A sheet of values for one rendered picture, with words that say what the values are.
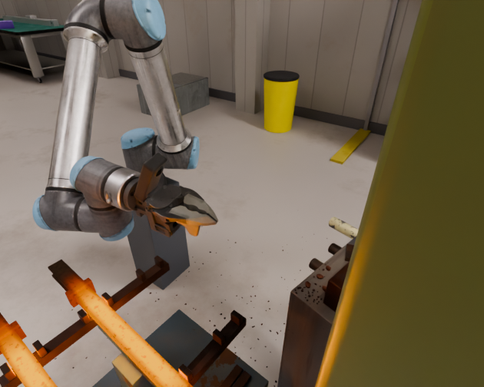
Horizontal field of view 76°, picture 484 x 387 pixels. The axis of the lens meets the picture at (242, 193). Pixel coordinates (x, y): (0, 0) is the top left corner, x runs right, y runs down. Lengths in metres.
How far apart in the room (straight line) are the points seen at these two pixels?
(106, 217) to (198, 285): 1.12
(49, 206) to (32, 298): 1.25
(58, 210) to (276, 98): 2.87
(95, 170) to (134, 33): 0.44
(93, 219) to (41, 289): 1.32
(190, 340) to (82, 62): 0.78
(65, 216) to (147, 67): 0.51
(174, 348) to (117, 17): 0.88
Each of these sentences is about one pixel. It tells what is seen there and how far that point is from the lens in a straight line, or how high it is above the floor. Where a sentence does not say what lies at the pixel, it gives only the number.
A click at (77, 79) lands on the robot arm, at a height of 1.21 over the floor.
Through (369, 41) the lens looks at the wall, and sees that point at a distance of 3.75.
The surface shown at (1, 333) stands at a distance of 0.67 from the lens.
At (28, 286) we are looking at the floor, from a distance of 2.20.
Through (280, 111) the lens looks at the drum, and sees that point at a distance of 3.53.
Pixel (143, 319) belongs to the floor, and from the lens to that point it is 1.78.
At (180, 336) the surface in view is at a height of 0.68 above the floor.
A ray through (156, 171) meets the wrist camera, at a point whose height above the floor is 1.13.
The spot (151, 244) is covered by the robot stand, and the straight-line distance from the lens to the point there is 1.64.
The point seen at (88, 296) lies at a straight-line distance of 0.66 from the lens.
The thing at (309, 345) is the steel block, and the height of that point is 0.80.
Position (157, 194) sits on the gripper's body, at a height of 1.06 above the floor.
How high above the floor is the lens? 1.42
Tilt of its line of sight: 34 degrees down
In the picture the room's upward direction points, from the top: straight up
